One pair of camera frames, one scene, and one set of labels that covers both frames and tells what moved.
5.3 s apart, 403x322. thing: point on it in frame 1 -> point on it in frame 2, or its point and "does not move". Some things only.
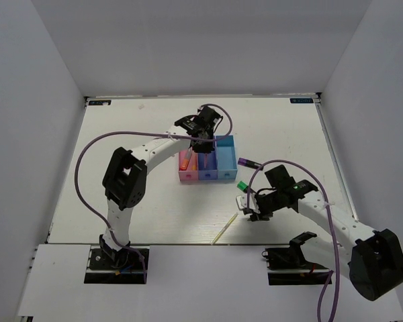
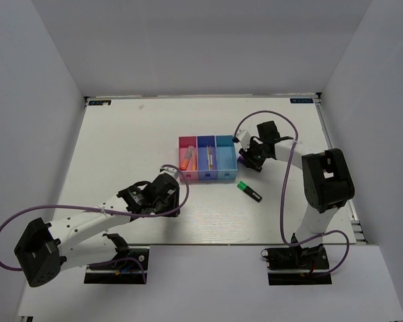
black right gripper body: [267, 204] -> [255, 153]
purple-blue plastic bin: [210, 172] does not move
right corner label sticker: [301, 100] does not move
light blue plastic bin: [226, 159] does not move
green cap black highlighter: [244, 186] does not move
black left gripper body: [206, 147] -> [164, 205]
